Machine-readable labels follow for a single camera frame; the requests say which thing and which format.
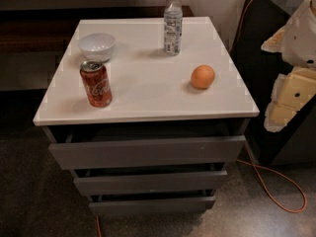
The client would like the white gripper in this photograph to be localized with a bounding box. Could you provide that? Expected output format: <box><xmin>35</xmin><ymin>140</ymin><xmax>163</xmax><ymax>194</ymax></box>
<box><xmin>261</xmin><ymin>0</ymin><xmax>316</xmax><ymax>132</ymax></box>

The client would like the grey drawer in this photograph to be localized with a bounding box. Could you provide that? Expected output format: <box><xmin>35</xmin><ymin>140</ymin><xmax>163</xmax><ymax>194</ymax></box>
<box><xmin>48</xmin><ymin>135</ymin><xmax>246</xmax><ymax>170</ymax></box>
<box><xmin>74</xmin><ymin>164</ymin><xmax>227</xmax><ymax>196</ymax></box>
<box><xmin>89</xmin><ymin>190</ymin><xmax>215</xmax><ymax>216</ymax></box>

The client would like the red coke can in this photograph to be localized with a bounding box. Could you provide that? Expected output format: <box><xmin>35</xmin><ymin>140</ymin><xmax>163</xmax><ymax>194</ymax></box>
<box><xmin>80</xmin><ymin>60</ymin><xmax>113</xmax><ymax>108</ymax></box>

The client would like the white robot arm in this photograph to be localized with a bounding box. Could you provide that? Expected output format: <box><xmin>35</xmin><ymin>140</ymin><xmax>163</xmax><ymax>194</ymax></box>
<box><xmin>261</xmin><ymin>0</ymin><xmax>316</xmax><ymax>132</ymax></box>

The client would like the white top drawer cabinet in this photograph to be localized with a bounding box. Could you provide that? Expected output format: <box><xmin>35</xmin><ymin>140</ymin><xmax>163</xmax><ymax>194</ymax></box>
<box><xmin>33</xmin><ymin>16</ymin><xmax>261</xmax><ymax>170</ymax></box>

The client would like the grey bottom drawer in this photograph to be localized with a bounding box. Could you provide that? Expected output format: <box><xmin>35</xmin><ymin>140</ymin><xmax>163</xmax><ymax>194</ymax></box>
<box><xmin>89</xmin><ymin>190</ymin><xmax>215</xmax><ymax>216</ymax></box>

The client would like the grey top drawer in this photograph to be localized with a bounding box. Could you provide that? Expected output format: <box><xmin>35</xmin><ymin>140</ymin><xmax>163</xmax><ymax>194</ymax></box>
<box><xmin>48</xmin><ymin>135</ymin><xmax>246</xmax><ymax>170</ymax></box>

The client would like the dark counter cabinet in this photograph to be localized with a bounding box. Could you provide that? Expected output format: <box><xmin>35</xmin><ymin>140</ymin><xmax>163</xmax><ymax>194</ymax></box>
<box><xmin>231</xmin><ymin>0</ymin><xmax>316</xmax><ymax>165</ymax></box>

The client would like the orange fruit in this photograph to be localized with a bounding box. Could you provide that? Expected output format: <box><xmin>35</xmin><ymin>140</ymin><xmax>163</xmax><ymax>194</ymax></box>
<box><xmin>191</xmin><ymin>65</ymin><xmax>215</xmax><ymax>90</ymax></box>

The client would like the clear plastic water bottle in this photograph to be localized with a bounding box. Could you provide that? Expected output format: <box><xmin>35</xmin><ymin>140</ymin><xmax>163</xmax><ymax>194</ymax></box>
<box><xmin>164</xmin><ymin>0</ymin><xmax>183</xmax><ymax>56</ymax></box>

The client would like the white bowl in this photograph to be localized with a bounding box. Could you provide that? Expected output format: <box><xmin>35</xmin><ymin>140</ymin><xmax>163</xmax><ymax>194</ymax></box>
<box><xmin>78</xmin><ymin>33</ymin><xmax>116</xmax><ymax>62</ymax></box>

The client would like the dark wooden bench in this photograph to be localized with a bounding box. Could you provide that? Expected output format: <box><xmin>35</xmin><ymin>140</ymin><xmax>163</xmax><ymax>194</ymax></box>
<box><xmin>0</xmin><ymin>5</ymin><xmax>195</xmax><ymax>54</ymax></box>

